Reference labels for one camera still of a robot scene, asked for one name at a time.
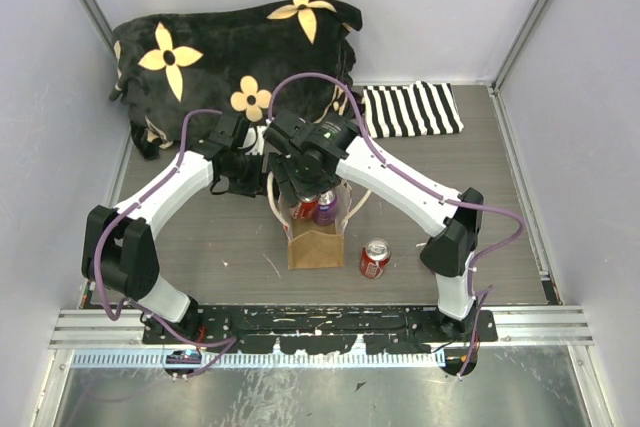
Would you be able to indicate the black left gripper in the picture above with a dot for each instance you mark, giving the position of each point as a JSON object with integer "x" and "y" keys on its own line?
{"x": 253, "y": 188}

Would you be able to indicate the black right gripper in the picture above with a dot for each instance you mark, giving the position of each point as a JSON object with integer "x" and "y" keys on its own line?
{"x": 282, "y": 168}

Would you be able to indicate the red coca-cola can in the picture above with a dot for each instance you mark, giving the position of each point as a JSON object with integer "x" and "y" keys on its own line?
{"x": 305, "y": 208}
{"x": 375, "y": 255}

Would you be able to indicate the watermelon print jute bag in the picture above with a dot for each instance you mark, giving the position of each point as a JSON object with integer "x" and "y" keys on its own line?
{"x": 311, "y": 246}

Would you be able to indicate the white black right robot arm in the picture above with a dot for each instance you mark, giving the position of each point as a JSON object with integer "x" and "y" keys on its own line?
{"x": 451, "y": 227}

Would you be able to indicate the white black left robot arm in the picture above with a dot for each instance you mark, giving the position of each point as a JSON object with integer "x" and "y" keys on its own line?
{"x": 119, "y": 252}

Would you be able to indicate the black floral plush blanket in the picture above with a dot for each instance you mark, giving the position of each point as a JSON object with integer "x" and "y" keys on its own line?
{"x": 289, "y": 55}

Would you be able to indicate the black white striped cloth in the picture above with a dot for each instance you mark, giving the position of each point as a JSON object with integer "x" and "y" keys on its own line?
{"x": 414, "y": 110}

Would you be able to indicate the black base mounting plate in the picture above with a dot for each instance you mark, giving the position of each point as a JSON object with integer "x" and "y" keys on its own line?
{"x": 324, "y": 329}

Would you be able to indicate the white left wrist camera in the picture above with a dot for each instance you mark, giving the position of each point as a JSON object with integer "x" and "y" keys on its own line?
{"x": 254, "y": 143}

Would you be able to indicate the aluminium front rail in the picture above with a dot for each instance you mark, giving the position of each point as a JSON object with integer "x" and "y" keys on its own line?
{"x": 96, "y": 341}

